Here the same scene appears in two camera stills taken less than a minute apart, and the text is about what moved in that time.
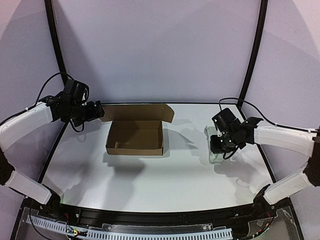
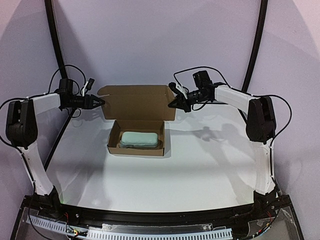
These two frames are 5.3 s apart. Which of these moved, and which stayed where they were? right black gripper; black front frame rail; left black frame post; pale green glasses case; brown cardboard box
Moved: brown cardboard box; right black gripper; pale green glasses case
Stayed: left black frame post; black front frame rail
